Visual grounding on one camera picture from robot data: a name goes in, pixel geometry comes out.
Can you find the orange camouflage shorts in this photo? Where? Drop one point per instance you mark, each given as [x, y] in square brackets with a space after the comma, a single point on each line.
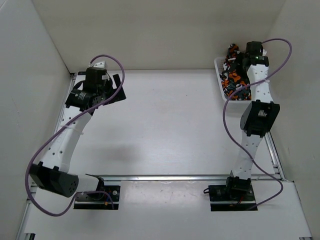
[229, 78]

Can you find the aluminium front rail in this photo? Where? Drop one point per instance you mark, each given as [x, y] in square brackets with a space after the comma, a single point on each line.
[168, 177]

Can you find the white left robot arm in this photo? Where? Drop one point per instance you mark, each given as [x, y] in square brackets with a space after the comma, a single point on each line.
[52, 172]

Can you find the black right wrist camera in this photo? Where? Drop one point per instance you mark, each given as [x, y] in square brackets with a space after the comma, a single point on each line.
[254, 48]

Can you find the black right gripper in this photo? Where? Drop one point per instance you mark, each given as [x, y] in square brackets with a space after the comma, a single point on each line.
[239, 60]

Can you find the white plastic mesh basket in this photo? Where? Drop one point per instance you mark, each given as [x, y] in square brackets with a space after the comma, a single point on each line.
[241, 99]

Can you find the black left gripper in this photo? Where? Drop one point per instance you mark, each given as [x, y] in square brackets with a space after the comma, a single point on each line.
[108, 83]

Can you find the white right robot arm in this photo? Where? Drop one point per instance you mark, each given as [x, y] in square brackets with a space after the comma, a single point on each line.
[255, 122]

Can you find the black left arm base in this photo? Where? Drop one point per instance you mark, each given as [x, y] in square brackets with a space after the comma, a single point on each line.
[100, 201]

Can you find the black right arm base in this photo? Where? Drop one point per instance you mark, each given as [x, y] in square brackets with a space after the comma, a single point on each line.
[232, 197]

